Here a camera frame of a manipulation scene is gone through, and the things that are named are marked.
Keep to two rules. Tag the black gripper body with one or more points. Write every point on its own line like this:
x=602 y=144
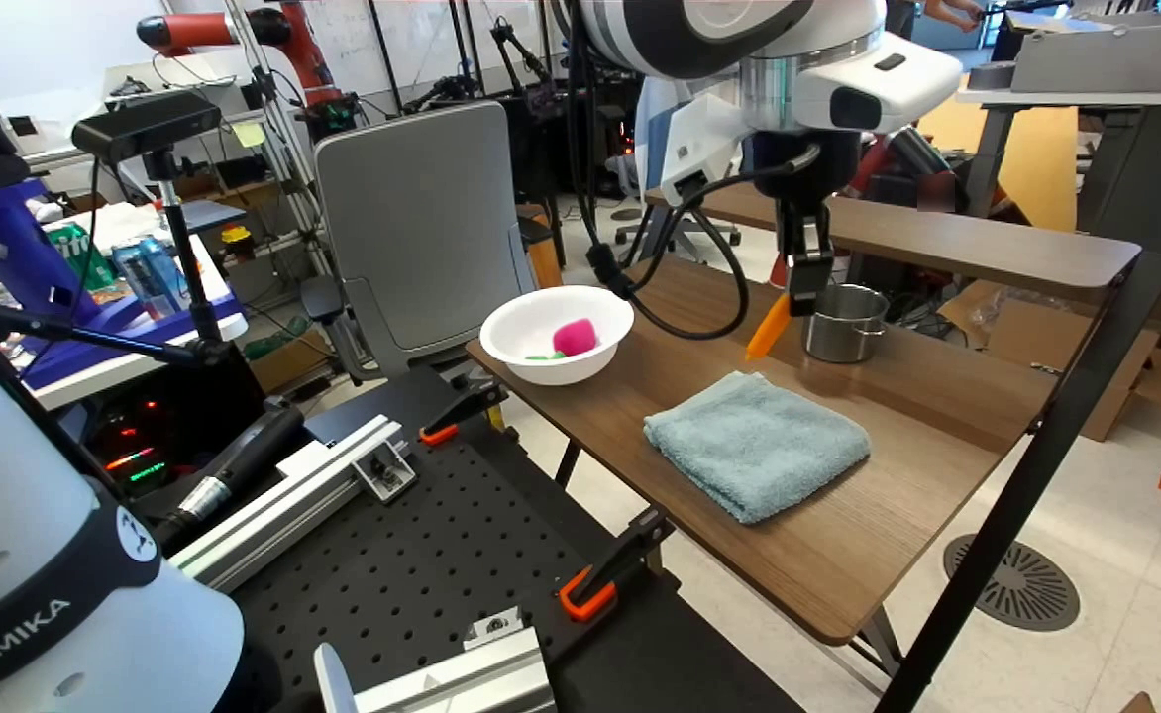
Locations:
x=800 y=173

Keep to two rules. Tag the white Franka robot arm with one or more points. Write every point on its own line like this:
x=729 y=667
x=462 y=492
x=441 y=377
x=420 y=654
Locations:
x=737 y=26

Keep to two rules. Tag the white Franka robot base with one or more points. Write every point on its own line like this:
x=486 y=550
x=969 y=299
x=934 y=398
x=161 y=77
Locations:
x=35 y=568

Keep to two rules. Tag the red robot arm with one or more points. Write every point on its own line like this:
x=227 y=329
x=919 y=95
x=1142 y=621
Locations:
x=206 y=29

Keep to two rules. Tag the metal cup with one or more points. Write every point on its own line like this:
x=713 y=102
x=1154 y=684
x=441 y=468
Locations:
x=844 y=329

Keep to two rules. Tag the raised wooden shelf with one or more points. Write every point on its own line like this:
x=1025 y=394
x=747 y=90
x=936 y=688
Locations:
x=975 y=242

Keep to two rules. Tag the blue folded towel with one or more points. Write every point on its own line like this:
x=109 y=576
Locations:
x=757 y=451

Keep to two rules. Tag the tan cardboard sheet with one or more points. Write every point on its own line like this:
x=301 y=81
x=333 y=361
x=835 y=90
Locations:
x=1026 y=159

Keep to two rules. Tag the brown cardboard box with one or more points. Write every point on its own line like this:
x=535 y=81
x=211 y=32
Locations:
x=1041 y=329

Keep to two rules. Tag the pink toy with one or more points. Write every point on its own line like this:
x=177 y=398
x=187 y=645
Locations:
x=577 y=338

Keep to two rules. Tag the green toy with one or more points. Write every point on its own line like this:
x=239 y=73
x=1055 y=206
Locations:
x=539 y=358

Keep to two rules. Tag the white bowl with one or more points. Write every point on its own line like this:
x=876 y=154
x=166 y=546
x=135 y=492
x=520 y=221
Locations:
x=524 y=329

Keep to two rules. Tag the black diagonal metal strut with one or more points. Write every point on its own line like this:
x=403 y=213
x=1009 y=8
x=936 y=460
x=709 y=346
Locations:
x=1001 y=530

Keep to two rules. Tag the grey metal desk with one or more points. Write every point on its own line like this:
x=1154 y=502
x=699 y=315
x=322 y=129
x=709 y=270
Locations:
x=1108 y=64

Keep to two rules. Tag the black orange clamp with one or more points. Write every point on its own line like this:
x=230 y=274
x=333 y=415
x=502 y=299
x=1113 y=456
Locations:
x=602 y=568
x=462 y=408

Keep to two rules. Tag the round floor drain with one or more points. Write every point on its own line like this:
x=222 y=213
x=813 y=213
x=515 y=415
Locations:
x=1014 y=580

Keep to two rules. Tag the black perforated breadboard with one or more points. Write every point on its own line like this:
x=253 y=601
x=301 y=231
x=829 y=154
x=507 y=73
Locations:
x=444 y=558

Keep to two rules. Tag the black controller box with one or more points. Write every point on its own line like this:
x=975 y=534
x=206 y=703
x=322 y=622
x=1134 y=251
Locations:
x=166 y=408

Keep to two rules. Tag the teal box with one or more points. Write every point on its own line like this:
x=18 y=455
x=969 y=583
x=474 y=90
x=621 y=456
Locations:
x=157 y=270

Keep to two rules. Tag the blue purple device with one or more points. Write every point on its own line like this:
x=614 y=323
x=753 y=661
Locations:
x=4 y=251

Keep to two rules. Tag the aluminium extrusion rail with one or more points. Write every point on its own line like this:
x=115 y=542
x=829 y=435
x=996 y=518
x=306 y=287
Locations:
x=462 y=678
x=286 y=510

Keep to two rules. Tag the black camera on stand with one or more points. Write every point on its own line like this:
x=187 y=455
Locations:
x=145 y=125

